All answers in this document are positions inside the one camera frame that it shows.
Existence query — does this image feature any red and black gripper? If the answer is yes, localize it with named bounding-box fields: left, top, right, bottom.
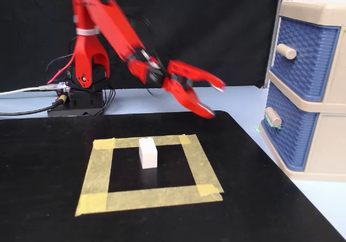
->
left=161, top=60, right=227, bottom=119

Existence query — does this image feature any beige handle with green tape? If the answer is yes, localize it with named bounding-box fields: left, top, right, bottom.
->
left=264, top=107, right=283, bottom=128

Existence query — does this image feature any white cube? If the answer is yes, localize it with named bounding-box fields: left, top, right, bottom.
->
left=138, top=137, right=158, bottom=169

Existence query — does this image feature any blue drawer with green tape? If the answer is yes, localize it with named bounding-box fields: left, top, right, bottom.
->
left=259, top=83, right=320, bottom=172

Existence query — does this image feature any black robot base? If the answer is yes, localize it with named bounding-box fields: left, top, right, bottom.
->
left=47, top=64, right=111, bottom=117

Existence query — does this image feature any blue woven-pattern drawer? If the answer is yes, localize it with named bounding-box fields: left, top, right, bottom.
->
left=269, top=16, right=341, bottom=103

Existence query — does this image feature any beige plastic drawer cabinet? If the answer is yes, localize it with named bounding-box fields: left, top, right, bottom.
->
left=258, top=0, right=346, bottom=182

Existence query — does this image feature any yellow masking tape strip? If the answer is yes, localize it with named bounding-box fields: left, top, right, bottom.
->
left=78, top=139, right=116, bottom=197
left=75, top=184, right=224, bottom=217
left=178, top=135, right=224, bottom=197
left=92, top=134, right=199, bottom=150

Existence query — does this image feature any black backdrop curtain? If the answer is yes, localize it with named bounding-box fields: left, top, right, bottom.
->
left=0, top=0, right=282, bottom=93

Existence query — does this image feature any green tape piece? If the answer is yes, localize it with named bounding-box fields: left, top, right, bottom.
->
left=254, top=116, right=283, bottom=133

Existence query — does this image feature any white zip tie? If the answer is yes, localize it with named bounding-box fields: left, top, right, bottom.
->
left=75, top=27, right=100, bottom=36

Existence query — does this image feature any controller board with LED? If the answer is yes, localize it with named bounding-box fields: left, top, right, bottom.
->
left=55, top=81, right=71, bottom=94

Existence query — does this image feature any black mat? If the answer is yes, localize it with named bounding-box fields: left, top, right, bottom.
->
left=0, top=110, right=346, bottom=242

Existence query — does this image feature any thin black cable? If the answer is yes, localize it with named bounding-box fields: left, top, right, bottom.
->
left=93, top=88, right=113, bottom=116
left=102, top=87, right=117, bottom=115
left=45, top=54, right=75, bottom=73

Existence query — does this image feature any beige cylindrical drawer handle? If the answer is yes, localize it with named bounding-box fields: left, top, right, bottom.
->
left=275, top=43, right=297, bottom=61

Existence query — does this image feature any red wire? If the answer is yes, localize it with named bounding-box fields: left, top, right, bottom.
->
left=47, top=54, right=75, bottom=85

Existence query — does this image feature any thick black power cable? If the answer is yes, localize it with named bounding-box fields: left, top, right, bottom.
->
left=0, top=102, right=62, bottom=117

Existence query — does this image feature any silver USB cable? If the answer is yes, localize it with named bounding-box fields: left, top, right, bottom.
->
left=0, top=84, right=59, bottom=96

